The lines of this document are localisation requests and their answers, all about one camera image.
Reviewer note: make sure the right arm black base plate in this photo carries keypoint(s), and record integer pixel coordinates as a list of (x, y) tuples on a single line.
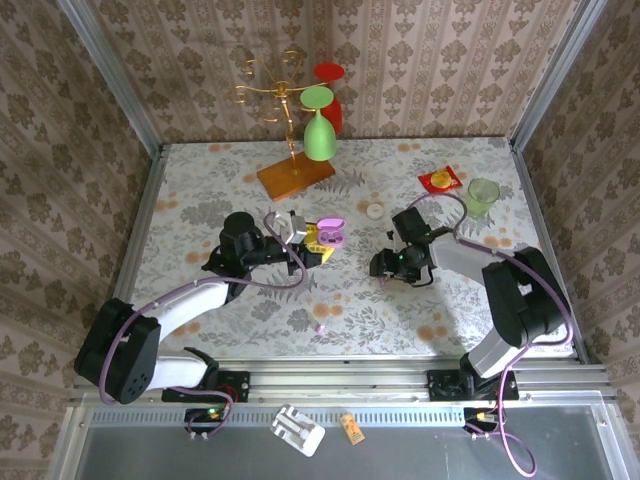
[(440, 387)]

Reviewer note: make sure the aluminium frame post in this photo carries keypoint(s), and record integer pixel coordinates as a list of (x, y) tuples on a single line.
[(111, 75), (556, 75)]

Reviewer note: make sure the aluminium table side rail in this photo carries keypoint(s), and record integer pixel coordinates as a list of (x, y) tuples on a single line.
[(132, 250), (548, 250)]

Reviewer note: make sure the green transparent plastic cup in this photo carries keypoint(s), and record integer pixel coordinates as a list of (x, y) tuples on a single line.
[(482, 200)]

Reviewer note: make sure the small orange packet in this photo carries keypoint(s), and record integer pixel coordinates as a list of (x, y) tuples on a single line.
[(352, 430)]

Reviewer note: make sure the red snack packet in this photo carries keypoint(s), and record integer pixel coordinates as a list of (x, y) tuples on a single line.
[(440, 179)]

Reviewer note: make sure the aluminium mounting rail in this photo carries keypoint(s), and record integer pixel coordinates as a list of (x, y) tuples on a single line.
[(340, 385)]

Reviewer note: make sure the gold glass rack wooden base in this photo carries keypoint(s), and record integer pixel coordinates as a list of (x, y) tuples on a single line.
[(295, 172)]

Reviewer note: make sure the floral tablecloth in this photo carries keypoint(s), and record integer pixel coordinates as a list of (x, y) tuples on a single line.
[(400, 320)]

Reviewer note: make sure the red wine glass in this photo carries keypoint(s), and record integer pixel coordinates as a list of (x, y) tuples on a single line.
[(330, 71)]

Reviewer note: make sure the white plastic bracket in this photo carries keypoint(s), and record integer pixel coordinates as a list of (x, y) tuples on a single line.
[(295, 427)]

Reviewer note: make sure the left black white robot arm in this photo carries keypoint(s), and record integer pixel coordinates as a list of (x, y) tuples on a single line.
[(190, 302)]

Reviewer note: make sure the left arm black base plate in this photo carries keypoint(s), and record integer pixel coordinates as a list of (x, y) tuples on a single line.
[(235, 385)]

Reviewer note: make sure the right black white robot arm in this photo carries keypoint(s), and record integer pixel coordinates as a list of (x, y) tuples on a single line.
[(520, 300)]

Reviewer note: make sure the green wine glass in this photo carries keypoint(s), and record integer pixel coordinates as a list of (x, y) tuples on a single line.
[(320, 140)]

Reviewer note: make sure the purple earbud charging case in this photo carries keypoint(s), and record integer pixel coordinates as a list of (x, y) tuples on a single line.
[(334, 237)]

